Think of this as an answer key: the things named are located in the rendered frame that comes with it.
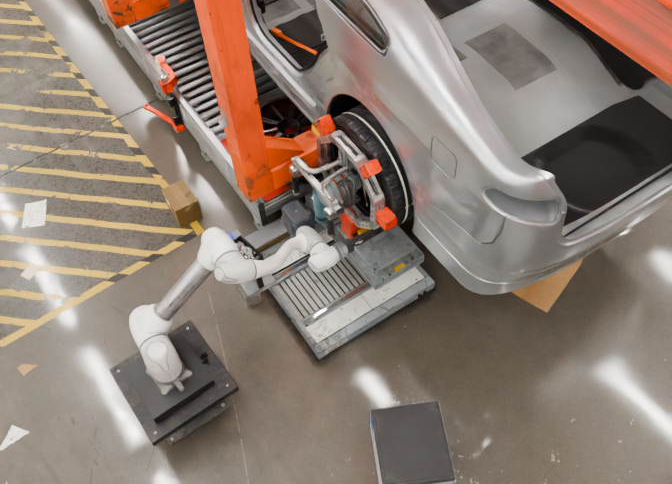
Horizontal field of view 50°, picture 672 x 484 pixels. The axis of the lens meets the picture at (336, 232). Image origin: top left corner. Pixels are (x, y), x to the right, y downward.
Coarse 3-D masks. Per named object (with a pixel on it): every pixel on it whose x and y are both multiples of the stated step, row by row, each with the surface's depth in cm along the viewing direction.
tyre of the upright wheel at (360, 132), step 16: (352, 112) 370; (368, 112) 367; (352, 128) 359; (368, 128) 357; (368, 144) 353; (384, 160) 352; (400, 160) 355; (384, 176) 353; (400, 192) 358; (400, 208) 364
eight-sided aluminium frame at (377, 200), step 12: (336, 132) 365; (324, 144) 391; (336, 144) 364; (348, 144) 361; (324, 156) 400; (348, 156) 358; (360, 156) 354; (372, 180) 357; (372, 192) 356; (372, 204) 360; (384, 204) 364; (348, 216) 400; (360, 216) 397; (372, 216) 370; (372, 228) 376
